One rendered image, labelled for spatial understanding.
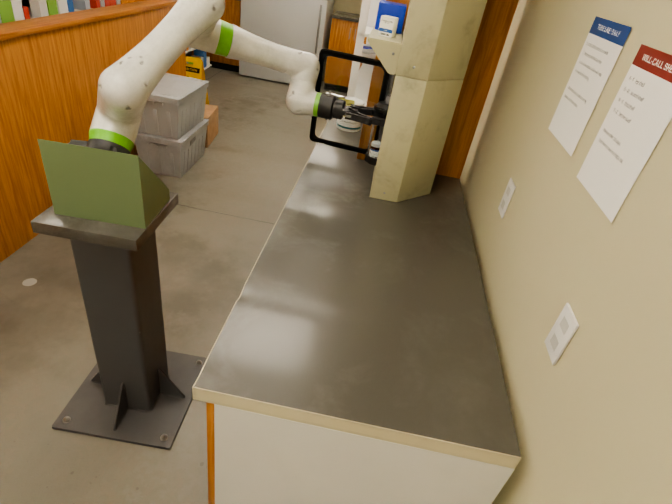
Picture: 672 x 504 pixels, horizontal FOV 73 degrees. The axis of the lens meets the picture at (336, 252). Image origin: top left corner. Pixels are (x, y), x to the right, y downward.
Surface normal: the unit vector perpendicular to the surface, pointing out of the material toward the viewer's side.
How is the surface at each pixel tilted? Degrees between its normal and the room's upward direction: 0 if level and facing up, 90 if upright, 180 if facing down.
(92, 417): 0
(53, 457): 0
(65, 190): 90
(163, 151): 96
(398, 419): 0
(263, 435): 90
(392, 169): 90
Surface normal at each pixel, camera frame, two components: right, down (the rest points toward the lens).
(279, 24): -0.14, 0.54
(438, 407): 0.14, -0.82
